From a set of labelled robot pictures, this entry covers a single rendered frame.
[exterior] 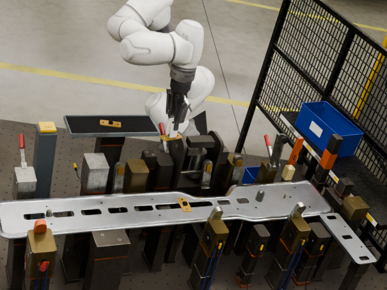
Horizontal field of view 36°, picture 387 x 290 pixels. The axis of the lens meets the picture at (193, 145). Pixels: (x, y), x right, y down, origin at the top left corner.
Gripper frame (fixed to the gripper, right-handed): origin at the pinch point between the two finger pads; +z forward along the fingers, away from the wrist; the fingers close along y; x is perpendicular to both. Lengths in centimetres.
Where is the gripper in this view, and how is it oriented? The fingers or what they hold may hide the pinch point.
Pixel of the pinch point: (172, 128)
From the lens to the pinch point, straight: 221.7
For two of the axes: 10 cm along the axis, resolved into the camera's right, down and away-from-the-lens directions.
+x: 8.1, -1.6, 5.6
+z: -1.8, 8.5, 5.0
